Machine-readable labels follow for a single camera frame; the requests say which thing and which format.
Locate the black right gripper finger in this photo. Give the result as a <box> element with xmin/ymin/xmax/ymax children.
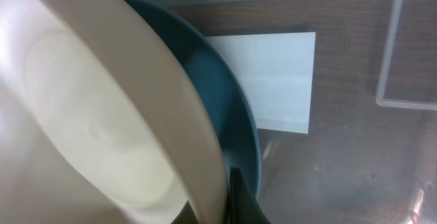
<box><xmin>229</xmin><ymin>167</ymin><xmax>270</xmax><ymax>224</ymax></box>

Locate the dark blue bowl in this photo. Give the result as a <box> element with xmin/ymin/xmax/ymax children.
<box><xmin>124</xmin><ymin>0</ymin><xmax>262</xmax><ymax>198</ymax></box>

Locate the beige bowl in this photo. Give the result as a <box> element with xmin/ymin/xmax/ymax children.
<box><xmin>1</xmin><ymin>0</ymin><xmax>227</xmax><ymax>223</ymax></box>

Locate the clear plastic storage bin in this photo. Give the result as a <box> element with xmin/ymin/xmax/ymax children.
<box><xmin>151</xmin><ymin>0</ymin><xmax>436</xmax><ymax>223</ymax></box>

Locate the white label in bin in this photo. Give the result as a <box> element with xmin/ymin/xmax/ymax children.
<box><xmin>208</xmin><ymin>32</ymin><xmax>316</xmax><ymax>134</ymax></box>

